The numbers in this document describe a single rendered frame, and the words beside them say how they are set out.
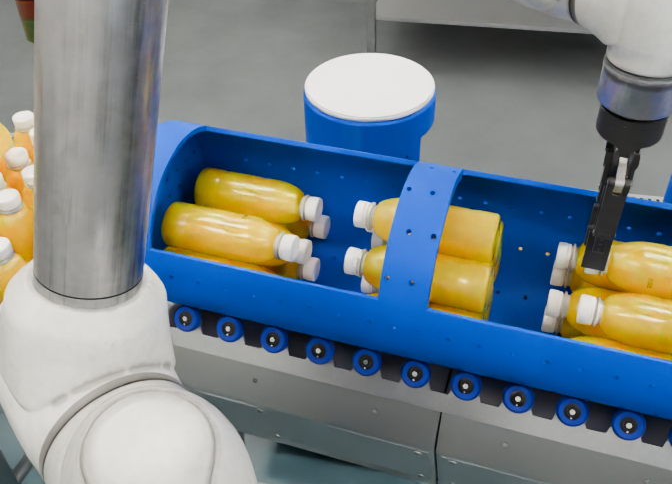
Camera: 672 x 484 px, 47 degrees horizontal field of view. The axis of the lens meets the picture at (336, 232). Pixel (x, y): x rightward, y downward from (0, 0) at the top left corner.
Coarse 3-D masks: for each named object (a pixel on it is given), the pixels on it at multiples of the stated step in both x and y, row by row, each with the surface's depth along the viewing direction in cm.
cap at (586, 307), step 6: (582, 294) 101; (582, 300) 100; (588, 300) 100; (594, 300) 100; (582, 306) 100; (588, 306) 100; (594, 306) 99; (582, 312) 100; (588, 312) 99; (582, 318) 100; (588, 318) 100; (588, 324) 101
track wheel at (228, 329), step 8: (224, 320) 120; (232, 320) 120; (240, 320) 120; (216, 328) 121; (224, 328) 120; (232, 328) 120; (240, 328) 119; (224, 336) 120; (232, 336) 120; (240, 336) 120
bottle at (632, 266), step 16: (608, 256) 101; (624, 256) 99; (640, 256) 99; (656, 256) 98; (608, 272) 101; (624, 272) 99; (640, 272) 98; (656, 272) 98; (624, 288) 101; (640, 288) 99; (656, 288) 98
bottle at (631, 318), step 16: (608, 304) 99; (624, 304) 98; (640, 304) 97; (656, 304) 97; (592, 320) 100; (608, 320) 98; (624, 320) 97; (640, 320) 96; (656, 320) 96; (608, 336) 100; (624, 336) 98; (640, 336) 97; (656, 336) 96
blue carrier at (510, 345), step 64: (192, 128) 116; (192, 192) 131; (320, 192) 128; (384, 192) 124; (448, 192) 102; (512, 192) 114; (576, 192) 105; (320, 256) 130; (512, 256) 122; (256, 320) 114; (320, 320) 106; (384, 320) 102; (448, 320) 99; (512, 320) 120; (576, 384) 98; (640, 384) 94
